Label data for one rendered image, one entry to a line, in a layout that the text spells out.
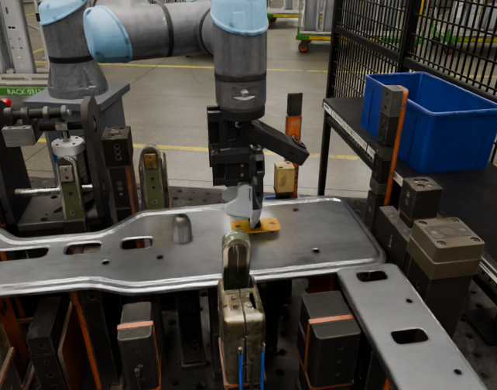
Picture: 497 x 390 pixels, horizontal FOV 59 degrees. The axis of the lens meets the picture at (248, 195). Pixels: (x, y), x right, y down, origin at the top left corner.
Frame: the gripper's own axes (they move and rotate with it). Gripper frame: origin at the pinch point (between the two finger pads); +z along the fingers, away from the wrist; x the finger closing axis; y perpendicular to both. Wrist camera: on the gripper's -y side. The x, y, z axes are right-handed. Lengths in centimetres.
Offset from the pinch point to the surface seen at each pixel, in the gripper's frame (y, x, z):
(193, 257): 11.0, 5.7, 2.8
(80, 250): 30.1, -1.6, 4.4
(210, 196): 4, -67, 33
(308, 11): -196, -646, 48
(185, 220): 11.9, 1.1, -1.3
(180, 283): 13.3, 11.4, 3.1
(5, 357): 38.3, 15.4, 9.6
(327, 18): -223, -635, 56
